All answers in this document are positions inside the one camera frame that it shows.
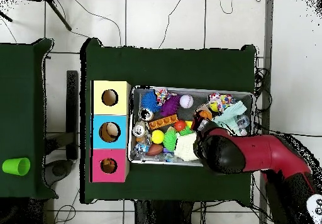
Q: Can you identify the orange toy basketball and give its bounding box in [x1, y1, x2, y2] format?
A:
[198, 109, 213, 121]

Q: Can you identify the red ball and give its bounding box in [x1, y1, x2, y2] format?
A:
[174, 120, 187, 132]

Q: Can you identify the green plastic cup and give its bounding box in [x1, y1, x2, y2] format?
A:
[2, 157, 31, 176]

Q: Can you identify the black tripod leg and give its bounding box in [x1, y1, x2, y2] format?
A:
[0, 9, 13, 23]
[46, 0, 72, 31]

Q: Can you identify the mint green waffle cloth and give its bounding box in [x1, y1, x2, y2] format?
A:
[213, 100, 248, 135]

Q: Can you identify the black floor cable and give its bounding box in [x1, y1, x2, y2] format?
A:
[253, 123, 322, 138]

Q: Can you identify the purple spiky ball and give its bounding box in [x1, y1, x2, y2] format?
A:
[159, 95, 180, 118]

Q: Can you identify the wooden three-hole box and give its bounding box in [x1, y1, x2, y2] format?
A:
[89, 80, 131, 183]

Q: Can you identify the cream waffle cloth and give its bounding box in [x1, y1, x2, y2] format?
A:
[174, 132, 199, 162]

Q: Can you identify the grey floor base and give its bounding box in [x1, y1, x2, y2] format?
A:
[42, 159, 74, 187]

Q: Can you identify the dark green tablecloth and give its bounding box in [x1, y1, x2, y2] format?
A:
[80, 38, 257, 207]
[0, 38, 58, 200]

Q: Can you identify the silver mesh bin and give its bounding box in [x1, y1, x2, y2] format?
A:
[128, 86, 253, 168]

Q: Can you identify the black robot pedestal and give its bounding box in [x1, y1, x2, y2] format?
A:
[134, 199, 194, 224]

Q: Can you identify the yellow ball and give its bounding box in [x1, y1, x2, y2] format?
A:
[151, 130, 165, 145]

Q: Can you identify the white toy baseball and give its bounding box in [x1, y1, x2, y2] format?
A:
[179, 94, 194, 109]

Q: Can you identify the orange toy brick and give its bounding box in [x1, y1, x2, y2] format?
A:
[148, 114, 179, 130]

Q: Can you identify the green fuzzy toy with eyes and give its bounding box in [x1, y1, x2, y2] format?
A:
[162, 126, 194, 152]

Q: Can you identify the blue fuzzy ball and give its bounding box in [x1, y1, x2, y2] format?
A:
[140, 91, 160, 113]

